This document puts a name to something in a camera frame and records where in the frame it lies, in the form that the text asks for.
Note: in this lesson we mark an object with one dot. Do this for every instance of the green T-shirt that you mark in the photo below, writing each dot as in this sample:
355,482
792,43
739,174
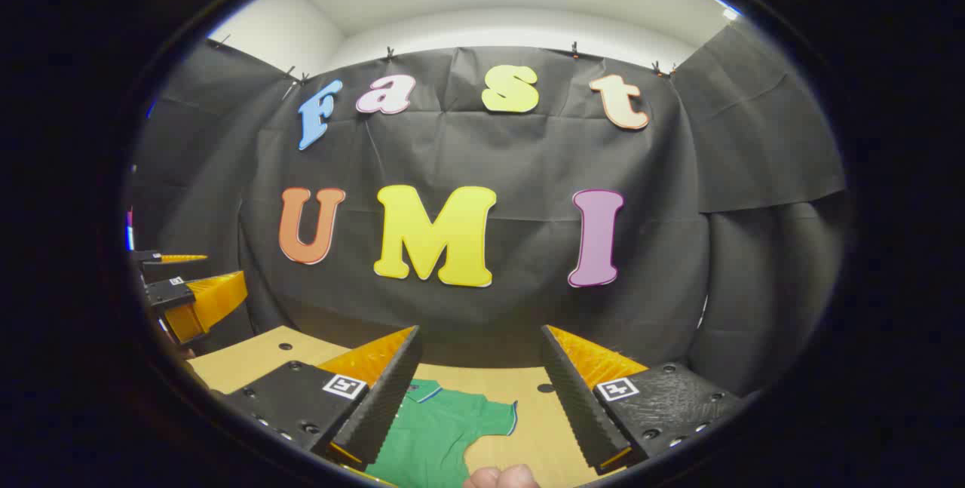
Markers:
437,435

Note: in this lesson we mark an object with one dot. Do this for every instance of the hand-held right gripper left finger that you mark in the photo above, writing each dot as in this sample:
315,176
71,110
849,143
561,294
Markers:
384,405

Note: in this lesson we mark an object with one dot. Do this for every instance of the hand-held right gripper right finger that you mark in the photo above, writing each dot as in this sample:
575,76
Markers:
577,405

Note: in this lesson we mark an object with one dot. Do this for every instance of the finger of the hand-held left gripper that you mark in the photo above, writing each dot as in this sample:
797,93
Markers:
148,256
170,293

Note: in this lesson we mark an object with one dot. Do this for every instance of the black backdrop cloth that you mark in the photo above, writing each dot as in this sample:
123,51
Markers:
528,156

